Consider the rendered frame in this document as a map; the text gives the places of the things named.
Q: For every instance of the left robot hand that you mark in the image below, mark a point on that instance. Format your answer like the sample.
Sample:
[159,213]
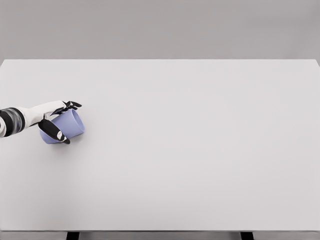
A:
[51,107]

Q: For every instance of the light blue cup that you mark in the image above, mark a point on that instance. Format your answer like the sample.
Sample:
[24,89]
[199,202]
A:
[71,123]

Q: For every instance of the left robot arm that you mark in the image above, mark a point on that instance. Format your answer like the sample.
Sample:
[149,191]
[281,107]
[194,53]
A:
[15,120]

